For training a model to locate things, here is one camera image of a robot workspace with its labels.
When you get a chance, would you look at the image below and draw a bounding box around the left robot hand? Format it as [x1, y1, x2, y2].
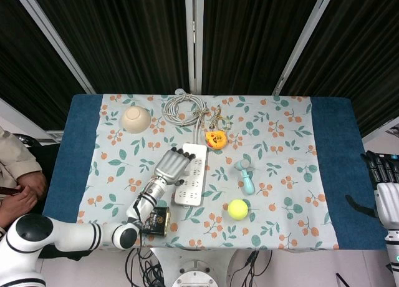
[154, 147, 196, 187]

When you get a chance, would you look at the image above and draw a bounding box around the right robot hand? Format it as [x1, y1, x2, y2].
[345, 150, 399, 230]

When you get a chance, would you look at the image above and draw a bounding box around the white power strip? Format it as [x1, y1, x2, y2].
[173, 143, 208, 207]

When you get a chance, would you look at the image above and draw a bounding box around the yellow tape measure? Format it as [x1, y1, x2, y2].
[204, 129, 228, 151]

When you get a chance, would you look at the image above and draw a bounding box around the black luncheon meat can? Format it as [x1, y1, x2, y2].
[142, 206, 171, 237]

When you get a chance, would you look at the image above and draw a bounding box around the beige bowl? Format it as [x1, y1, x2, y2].
[120, 105, 152, 134]

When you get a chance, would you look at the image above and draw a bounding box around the blue table cover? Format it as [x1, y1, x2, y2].
[42, 94, 389, 251]

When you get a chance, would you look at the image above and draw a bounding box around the teal toy hammer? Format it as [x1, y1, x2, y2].
[233, 160, 256, 196]

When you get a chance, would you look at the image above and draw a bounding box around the yellow tennis ball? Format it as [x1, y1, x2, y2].
[227, 199, 250, 221]

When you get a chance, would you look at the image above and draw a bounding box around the floral tablecloth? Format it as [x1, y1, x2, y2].
[76, 93, 340, 251]

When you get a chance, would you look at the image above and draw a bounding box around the black pleated curtain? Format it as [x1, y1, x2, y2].
[0, 0, 399, 139]

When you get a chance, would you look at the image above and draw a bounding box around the person in beige jacket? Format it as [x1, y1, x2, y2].
[0, 126, 49, 231]

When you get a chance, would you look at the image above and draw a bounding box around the grey coiled power cable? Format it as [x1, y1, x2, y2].
[163, 93, 208, 146]

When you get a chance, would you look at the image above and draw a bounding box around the metal keychain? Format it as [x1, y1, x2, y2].
[210, 107, 234, 130]

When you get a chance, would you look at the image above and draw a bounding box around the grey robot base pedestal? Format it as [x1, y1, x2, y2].
[149, 248, 272, 287]

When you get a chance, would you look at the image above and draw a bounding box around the black cable bundle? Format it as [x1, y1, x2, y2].
[125, 248, 166, 287]
[242, 249, 272, 287]

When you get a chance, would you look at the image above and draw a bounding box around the white upright frame post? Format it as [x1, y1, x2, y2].
[184, 0, 205, 95]

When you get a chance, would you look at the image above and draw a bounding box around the white slanted frame post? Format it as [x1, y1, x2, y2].
[11, 0, 96, 95]
[272, 0, 332, 96]

